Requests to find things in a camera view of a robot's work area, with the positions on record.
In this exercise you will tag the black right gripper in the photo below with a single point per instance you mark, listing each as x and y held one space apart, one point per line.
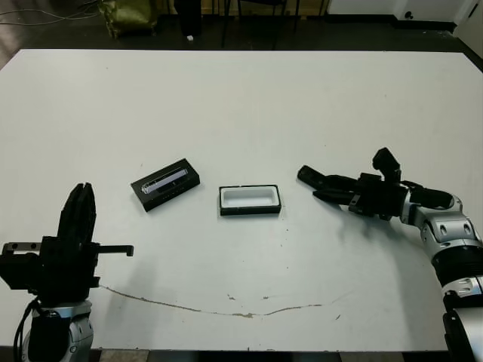
385 200

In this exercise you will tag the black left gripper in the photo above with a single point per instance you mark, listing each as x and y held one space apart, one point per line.
64 271

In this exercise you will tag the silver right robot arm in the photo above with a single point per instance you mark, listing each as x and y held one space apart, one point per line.
449 230

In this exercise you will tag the black box with white inlay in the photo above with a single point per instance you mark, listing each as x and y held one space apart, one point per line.
247 198

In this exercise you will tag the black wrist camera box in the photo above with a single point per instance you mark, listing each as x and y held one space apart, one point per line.
17 271
385 162

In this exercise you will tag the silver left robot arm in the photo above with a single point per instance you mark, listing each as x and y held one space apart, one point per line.
77 332

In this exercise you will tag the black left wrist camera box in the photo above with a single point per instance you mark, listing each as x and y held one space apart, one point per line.
17 271

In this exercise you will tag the black upright stand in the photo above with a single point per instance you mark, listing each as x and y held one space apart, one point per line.
190 17

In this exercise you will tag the olive green bag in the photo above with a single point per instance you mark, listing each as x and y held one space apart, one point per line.
126 17

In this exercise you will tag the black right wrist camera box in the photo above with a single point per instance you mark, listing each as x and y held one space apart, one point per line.
385 162

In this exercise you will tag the round black wall fitting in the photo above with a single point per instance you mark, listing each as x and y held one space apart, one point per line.
408 14

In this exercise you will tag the black box lid with print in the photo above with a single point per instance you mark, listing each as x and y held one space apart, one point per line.
166 184

